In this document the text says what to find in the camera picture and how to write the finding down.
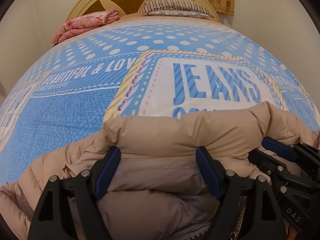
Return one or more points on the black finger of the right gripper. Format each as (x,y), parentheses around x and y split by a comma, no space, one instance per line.
(273,165)
(304,155)

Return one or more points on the blue and pink bedspread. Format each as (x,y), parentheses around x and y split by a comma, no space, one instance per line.
(149,66)

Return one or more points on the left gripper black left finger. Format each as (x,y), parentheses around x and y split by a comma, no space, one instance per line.
(53,217)

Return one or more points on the beige quilted puffer jacket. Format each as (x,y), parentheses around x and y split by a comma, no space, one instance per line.
(157,191)

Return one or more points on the striped pillow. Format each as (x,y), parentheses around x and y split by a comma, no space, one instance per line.
(175,5)

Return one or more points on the folded pink floral blanket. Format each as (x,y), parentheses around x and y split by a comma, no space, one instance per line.
(84,23)

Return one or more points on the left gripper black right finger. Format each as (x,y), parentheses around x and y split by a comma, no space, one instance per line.
(247,207)

